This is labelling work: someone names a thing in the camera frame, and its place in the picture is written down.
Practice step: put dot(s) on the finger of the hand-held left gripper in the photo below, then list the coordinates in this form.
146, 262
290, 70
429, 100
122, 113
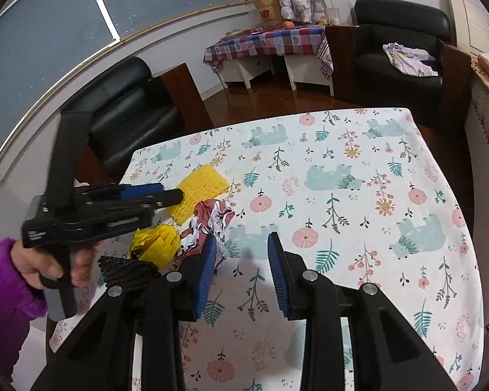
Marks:
142, 190
169, 197

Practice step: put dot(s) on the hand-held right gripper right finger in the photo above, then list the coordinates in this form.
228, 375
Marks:
278, 277

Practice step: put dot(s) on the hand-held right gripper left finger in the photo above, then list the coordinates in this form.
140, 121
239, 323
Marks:
205, 277

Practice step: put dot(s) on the yellow foam net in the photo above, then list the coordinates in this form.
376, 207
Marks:
201, 189

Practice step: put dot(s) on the maroon white wrapper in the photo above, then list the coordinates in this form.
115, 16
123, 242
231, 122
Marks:
210, 220

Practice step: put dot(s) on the person's left forearm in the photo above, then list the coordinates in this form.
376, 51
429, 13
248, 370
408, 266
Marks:
4, 301

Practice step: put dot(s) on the person's left hand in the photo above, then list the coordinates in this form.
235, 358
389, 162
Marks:
32, 262

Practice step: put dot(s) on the yellow plastic bag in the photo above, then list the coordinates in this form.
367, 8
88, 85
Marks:
157, 242

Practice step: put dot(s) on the black foam net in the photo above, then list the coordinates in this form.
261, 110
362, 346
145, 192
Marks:
126, 273

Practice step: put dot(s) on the black leather armchair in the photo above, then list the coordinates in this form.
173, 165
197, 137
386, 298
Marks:
126, 118
391, 77

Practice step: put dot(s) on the floral bear print tablecloth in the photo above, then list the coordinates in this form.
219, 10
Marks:
350, 211

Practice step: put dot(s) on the frosted glass window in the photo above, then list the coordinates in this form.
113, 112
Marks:
45, 49

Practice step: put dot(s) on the checkered tablecloth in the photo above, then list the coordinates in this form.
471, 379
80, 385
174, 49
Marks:
269, 40

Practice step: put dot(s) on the cardboard box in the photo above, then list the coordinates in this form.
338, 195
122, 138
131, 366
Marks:
269, 10

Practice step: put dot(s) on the plastic drink cup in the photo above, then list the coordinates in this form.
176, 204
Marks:
334, 18

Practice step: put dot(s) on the white printed cloth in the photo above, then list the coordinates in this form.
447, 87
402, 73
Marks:
407, 59

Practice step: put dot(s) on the cream bed headboard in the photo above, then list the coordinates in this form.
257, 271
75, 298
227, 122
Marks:
468, 20

